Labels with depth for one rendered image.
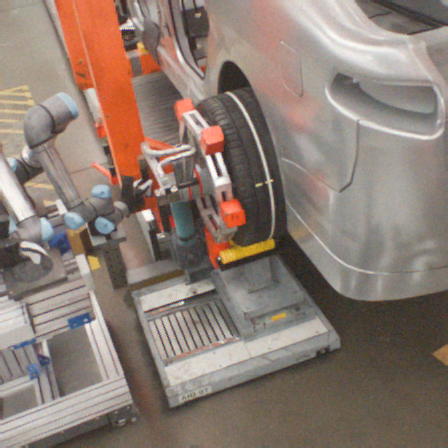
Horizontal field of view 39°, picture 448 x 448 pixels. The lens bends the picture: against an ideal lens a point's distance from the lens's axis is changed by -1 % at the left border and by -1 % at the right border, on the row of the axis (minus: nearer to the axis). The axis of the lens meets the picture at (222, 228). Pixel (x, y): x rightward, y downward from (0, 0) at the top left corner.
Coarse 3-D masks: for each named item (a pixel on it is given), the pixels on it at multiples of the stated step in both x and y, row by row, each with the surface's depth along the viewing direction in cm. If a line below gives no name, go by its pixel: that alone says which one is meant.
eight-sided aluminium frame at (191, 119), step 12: (192, 120) 256; (204, 120) 255; (180, 132) 281; (192, 132) 255; (204, 156) 246; (216, 156) 245; (216, 180) 242; (228, 180) 243; (216, 192) 243; (228, 192) 245; (204, 216) 289; (216, 216) 287; (228, 228) 254; (216, 240) 273; (228, 240) 276
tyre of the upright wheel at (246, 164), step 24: (216, 96) 260; (240, 96) 256; (216, 120) 246; (240, 120) 245; (264, 120) 245; (240, 144) 241; (264, 144) 243; (240, 168) 239; (240, 192) 243; (264, 192) 244; (264, 216) 249; (240, 240) 267; (264, 240) 270
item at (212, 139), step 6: (216, 126) 239; (204, 132) 237; (210, 132) 238; (216, 132) 238; (204, 138) 237; (210, 138) 237; (216, 138) 237; (222, 138) 237; (204, 144) 238; (210, 144) 236; (216, 144) 238; (222, 144) 239; (204, 150) 242; (210, 150) 241; (216, 150) 242; (222, 150) 244
